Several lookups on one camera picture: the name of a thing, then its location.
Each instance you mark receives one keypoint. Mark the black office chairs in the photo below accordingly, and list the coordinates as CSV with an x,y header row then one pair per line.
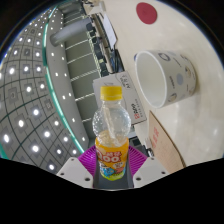
x,y
100,53

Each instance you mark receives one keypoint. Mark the long curved conference desk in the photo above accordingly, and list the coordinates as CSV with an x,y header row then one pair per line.
x,y
106,40

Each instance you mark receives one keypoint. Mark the round ceiling lights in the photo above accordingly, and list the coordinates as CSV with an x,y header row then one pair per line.
x,y
28,90

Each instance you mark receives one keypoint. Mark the white paper sheet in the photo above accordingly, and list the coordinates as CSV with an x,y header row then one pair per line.
x,y
109,30

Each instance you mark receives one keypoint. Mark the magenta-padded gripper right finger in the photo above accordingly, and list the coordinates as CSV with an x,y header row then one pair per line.
x,y
150,171

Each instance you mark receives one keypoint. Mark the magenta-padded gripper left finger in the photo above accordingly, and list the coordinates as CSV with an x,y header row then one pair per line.
x,y
75,173

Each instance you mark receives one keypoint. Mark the yellow-capped clear drink bottle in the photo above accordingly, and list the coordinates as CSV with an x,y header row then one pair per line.
x,y
111,160

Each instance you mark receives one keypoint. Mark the flat round red coaster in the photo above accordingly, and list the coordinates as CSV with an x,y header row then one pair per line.
x,y
146,13

